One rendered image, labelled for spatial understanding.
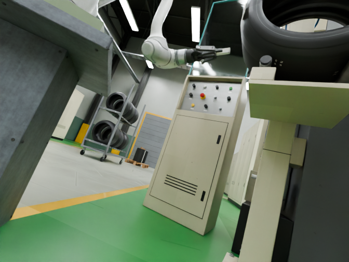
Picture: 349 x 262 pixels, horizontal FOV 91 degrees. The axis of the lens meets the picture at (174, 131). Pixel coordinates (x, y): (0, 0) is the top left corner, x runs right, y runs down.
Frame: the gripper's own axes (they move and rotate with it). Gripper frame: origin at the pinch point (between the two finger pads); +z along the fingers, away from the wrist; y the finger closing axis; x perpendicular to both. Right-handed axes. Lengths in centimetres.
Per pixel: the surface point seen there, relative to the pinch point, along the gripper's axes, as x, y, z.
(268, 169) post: 55, 28, 25
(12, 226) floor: 96, -35, -57
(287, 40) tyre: 10.7, -12.4, 27.2
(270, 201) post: 70, 28, 26
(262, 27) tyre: 1.8, -12.5, 18.1
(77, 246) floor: 98, -22, -37
